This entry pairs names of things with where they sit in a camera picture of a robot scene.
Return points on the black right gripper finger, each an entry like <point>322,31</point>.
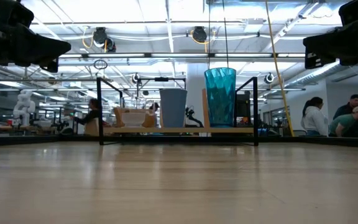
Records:
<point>325,46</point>

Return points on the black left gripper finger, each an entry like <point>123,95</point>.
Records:
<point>42,49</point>

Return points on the teal faceted tumbler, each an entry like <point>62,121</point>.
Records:
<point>220,96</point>

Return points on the blue plastic cup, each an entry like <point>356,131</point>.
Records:
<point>173,109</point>

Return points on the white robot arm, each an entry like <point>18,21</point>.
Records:
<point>23,105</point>

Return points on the wooden shelf with black legs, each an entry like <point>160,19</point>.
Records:
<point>197,130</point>

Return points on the person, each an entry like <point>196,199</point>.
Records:
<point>90,116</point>
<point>351,104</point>
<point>346,124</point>
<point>315,119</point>

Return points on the black computer tower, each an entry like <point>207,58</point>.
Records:
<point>243,109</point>

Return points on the long white light bar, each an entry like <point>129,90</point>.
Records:
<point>179,55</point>

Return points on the black aluminium table frame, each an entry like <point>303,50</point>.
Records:
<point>42,140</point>

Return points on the black overhead camera frame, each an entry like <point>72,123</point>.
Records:
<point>161,79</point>

